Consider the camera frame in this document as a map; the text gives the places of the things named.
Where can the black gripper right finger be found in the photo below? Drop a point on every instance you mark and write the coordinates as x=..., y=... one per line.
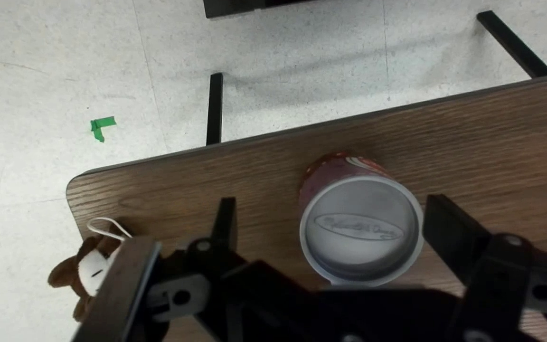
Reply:
x=456, y=231

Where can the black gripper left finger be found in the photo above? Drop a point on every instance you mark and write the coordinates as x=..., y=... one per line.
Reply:
x=224, y=229

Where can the red can with grey lid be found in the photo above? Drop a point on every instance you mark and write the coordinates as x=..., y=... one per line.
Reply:
x=359, y=231

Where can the brown and white plush toy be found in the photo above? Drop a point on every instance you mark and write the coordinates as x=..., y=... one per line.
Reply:
x=89, y=272

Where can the green floor tape mark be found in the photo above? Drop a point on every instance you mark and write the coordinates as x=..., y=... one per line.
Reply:
x=101, y=126

